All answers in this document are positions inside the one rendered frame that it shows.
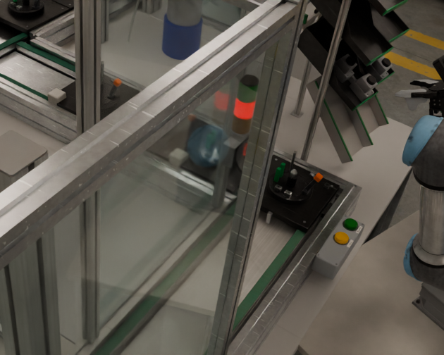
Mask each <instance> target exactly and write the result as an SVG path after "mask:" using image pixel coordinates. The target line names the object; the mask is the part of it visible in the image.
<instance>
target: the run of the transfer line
mask: <svg viewBox="0 0 444 355"><path fill-rule="evenodd" d="M74 39H75V23H74V9H73V10H71V11H69V12H67V13H65V14H63V15H61V16H59V17H57V18H55V19H53V20H51V21H49V22H48V23H46V24H44V25H42V26H40V27H38V28H36V29H34V30H32V31H31V32H30V33H29V34H28V35H27V34H25V33H24V32H21V31H20V30H17V29H15V28H13V27H11V26H9V25H7V24H4V23H2V22H0V75H1V74H4V75H6V76H8V77H11V76H13V75H15V74H16V73H19V72H20V71H22V70H24V69H26V68H27V67H29V66H31V65H32V64H34V63H36V62H39V59H38V54H39V53H41V52H43V51H44V47H46V46H49V45H50V44H51V43H54V44H56V45H58V46H63V45H64V44H67V43H69V42H70V41H72V40H74Z"/></svg>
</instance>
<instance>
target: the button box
mask: <svg viewBox="0 0 444 355"><path fill-rule="evenodd" d="M348 218H351V217H349V216H346V215H344V216H343V217H342V218H341V219H340V221H339V223H338V224H337V225H336V227H335V228H334V230H333V231H332V233H331V234H330V235H329V237H328V239H327V240H326V241H325V242H324V244H323V246H322V247H321V248H320V250H319V251H318V253H317V254H316V256H315V258H314V262H313V264H312V270H315V271H316V272H318V273H320V274H322V275H324V276H326V277H327V278H330V279H332V280H333V279H334V277H335V276H336V274H337V273H338V271H339V270H340V268H341V267H342V265H343V264H344V262H345V260H346V259H347V257H348V256H349V255H350V252H351V251H352V250H353V248H354V246H355V245H356V243H357V242H358V240H359V238H360V237H361V234H362V231H363V229H364V226H365V224H363V223H360V222H359V221H357V220H356V221H357V223H358V226H357V229H355V230H349V229H347V228H346V227H345V226H344V222H345V220H346V219H348ZM337 232H344V233H346V234H347V235H348V237H349V239H348V242H347V243H346V244H340V243H338V242H337V241H336V240H335V234H336V233H337Z"/></svg>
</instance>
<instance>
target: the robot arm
mask: <svg viewBox="0 0 444 355"><path fill-rule="evenodd" d="M433 66H434V68H435V69H436V71H437V72H438V74H439V75H440V77H441V79H442V80H433V79H430V80H414V81H412V82H410V84H411V85H417V86H420V87H421V89H414V90H411V89H408V90H400V91H399V92H397V93H395V96H399V97H404V98H405V101H406V102H407V105H408V108H409V110H411V111H415V110H416V109H417V106H418V105H419V104H420V103H426V102H427V101H428V99H430V102H429V115H427V116H423V117H421V118H420V119H419V120H418V121H417V123H416V124H415V126H414V127H413V129H412V131H411V132H410V134H409V137H408V139H407V141H406V144H405V147H404V150H403V153H402V162H403V163H404V164H406V165H407V166H412V167H413V174H414V178H415V180H416V181H417V182H418V183H419V184H420V202H419V233H416V234H415V235H413V236H412V238H411V239H410V240H409V242H408V244H407V247H406V249H405V256H404V259H403V265H404V269H405V272H406V273H407V274H408V275H409V276H411V277H413V278H415V279H416V280H418V281H420V282H425V283H427V284H429V285H432V286H434V287H437V288H438V289H441V290H443V291H444V55H443V56H441V57H440V58H438V59H436V60H435V61H434V62H433ZM433 111H434V113H436V114H437V113H438V112H439V111H440V112H441V113H442V116H434V115H433Z"/></svg>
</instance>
